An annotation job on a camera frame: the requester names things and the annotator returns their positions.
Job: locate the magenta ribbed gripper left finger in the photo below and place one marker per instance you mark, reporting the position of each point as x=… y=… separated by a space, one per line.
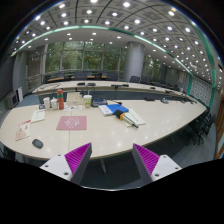
x=70 y=166

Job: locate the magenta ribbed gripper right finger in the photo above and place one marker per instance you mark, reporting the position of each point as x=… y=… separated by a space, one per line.
x=151 y=166

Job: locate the black computer mouse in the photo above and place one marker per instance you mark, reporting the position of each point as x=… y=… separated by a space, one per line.
x=37 y=143

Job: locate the pink mouse pad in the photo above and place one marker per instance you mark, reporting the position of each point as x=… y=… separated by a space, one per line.
x=72 y=123

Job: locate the white papers stack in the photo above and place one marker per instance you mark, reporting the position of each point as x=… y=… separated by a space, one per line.
x=134 y=117

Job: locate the black yellow handheld tool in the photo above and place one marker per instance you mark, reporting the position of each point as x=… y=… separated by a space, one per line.
x=120 y=115

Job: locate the white paper sheet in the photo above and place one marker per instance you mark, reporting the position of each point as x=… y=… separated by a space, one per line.
x=38 y=115

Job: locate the black office chair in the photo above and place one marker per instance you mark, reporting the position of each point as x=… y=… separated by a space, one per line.
x=199 y=127

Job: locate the blue folder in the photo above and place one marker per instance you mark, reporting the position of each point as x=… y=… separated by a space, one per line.
x=114 y=107

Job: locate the grey desk device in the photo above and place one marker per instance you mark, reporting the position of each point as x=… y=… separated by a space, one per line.
x=97 y=101

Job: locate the red white booklet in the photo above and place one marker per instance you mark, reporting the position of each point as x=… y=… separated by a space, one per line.
x=23 y=130

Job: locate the paper cup green band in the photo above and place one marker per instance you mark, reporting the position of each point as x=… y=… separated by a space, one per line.
x=87 y=101

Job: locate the white jar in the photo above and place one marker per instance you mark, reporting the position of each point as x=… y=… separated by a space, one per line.
x=54 y=103

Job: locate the white cup left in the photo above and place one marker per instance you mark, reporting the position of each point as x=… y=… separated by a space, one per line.
x=46 y=101

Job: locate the red thermos bottle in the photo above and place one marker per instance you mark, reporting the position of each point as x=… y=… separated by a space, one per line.
x=60 y=99

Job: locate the grey round pillar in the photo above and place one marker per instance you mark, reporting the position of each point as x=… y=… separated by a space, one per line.
x=134 y=60

